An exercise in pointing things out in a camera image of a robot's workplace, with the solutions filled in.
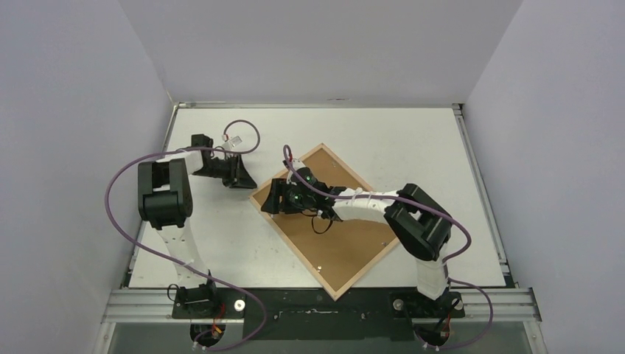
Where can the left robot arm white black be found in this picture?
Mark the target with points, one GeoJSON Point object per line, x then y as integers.
{"type": "Point", "coordinates": [165, 202]}

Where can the aluminium front rail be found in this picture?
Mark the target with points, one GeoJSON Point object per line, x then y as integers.
{"type": "Point", "coordinates": [153, 306]}

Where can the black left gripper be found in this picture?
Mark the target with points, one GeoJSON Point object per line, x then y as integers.
{"type": "Point", "coordinates": [238, 177]}

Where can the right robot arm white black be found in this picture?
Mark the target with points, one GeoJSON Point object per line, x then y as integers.
{"type": "Point", "coordinates": [421, 225]}

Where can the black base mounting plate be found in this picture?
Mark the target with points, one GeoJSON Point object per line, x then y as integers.
{"type": "Point", "coordinates": [312, 314]}

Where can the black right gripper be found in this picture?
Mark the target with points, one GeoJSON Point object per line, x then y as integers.
{"type": "Point", "coordinates": [277, 196]}

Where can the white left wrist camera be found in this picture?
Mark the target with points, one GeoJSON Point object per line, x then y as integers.
{"type": "Point", "coordinates": [231, 142]}

